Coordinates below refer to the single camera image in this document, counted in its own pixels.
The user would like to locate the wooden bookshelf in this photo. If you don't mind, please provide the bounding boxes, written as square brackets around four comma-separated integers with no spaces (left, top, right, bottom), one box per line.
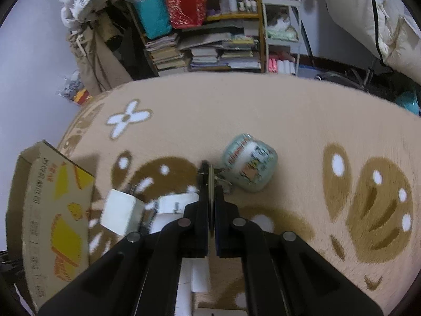
[125,0,268,75]

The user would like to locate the colourful patterned bag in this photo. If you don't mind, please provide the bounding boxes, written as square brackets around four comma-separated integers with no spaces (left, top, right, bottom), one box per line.
[55,70,95,106]

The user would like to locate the pink and white rolls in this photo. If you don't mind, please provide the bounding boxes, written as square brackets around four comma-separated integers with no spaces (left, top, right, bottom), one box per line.
[268,57,296,75]

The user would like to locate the green cartoon print earbud case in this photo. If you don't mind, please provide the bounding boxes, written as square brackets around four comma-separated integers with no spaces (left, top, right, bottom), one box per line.
[212,134,277,194]

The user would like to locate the white power adapter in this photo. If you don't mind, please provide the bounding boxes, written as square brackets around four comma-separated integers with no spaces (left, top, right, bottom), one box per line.
[149,192,212,293]

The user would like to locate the beige coat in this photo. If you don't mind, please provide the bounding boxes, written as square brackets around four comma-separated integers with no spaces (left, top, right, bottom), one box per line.
[67,13,135,95]

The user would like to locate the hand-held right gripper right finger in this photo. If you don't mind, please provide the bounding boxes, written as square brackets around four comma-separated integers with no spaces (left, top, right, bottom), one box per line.
[209,165,385,316]

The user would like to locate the teal basin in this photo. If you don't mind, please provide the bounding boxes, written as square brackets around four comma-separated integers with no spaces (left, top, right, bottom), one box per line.
[395,90,421,116]

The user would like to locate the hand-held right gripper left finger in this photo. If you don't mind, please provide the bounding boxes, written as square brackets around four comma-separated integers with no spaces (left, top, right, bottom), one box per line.
[38,161,210,316]

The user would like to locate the light green cloth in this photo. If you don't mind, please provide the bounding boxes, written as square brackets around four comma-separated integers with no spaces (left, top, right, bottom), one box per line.
[266,26,298,41]

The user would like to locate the beige printed blanket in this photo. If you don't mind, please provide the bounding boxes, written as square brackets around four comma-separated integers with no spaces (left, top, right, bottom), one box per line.
[57,72,421,316]

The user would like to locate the metal folding rack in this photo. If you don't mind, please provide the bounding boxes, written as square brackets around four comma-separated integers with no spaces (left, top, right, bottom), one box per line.
[315,67,377,92]

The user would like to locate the teal storage bag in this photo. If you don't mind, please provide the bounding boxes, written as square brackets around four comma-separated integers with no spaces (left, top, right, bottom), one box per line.
[132,0,173,39]

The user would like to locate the white cube charger plug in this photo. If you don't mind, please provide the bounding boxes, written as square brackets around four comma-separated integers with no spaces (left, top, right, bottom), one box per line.
[99,184,146,236]

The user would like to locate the white utility cart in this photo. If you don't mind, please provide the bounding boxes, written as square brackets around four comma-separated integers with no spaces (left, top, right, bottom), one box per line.
[261,0,304,76]

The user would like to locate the red patterned bag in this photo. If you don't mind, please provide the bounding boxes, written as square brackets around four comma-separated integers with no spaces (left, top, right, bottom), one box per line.
[163,0,211,29]

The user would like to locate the white duvet with black trim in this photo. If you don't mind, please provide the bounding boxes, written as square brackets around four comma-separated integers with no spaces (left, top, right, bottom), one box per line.
[320,0,421,84]

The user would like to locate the yellow print cardboard box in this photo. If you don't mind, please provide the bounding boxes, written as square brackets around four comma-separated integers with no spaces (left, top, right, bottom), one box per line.
[6,140,96,310]

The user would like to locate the stack of books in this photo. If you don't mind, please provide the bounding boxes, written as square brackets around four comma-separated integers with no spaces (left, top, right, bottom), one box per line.
[144,28,263,73]

